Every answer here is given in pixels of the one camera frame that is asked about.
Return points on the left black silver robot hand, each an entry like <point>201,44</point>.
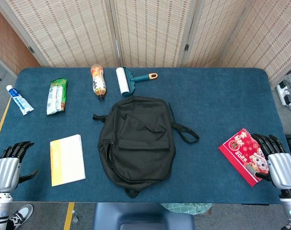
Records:
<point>5,171</point>

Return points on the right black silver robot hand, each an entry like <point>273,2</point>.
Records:
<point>283,169</point>

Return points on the yellow and white book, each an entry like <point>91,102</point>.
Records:
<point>68,160</point>

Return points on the black backpack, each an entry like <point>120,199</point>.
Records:
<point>138,143</point>

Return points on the red spiral desk calendar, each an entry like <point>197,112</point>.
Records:
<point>241,153</point>

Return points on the black white sneaker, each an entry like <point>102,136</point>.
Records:
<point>21,214</point>

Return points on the white blue toothpaste tube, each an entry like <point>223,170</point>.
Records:
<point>19,100</point>

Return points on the white power strip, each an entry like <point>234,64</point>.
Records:
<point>283,94</point>

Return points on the green white snack bag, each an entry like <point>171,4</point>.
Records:
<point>56,97</point>

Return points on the blue felt table cover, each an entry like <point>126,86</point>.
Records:
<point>219,103</point>

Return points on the green checkered cloth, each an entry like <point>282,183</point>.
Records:
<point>186,208</point>

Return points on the orange drink bottle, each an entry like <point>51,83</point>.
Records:
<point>98,80</point>

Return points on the blue plastic chair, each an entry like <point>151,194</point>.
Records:
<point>135,215</point>

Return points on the teal lint roller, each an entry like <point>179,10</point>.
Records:
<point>123,81</point>

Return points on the woven folding screen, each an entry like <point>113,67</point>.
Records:
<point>150,31</point>

